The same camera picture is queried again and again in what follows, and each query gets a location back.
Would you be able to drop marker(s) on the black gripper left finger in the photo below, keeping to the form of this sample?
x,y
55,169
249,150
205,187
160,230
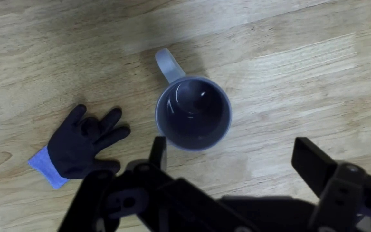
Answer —
x,y
157,155

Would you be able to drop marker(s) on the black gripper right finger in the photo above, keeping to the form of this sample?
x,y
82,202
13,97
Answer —
x,y
312,164

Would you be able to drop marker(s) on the white ceramic mug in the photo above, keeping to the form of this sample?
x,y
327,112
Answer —
x,y
192,112

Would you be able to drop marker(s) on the black work glove blue cuff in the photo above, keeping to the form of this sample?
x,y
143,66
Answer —
x,y
71,151

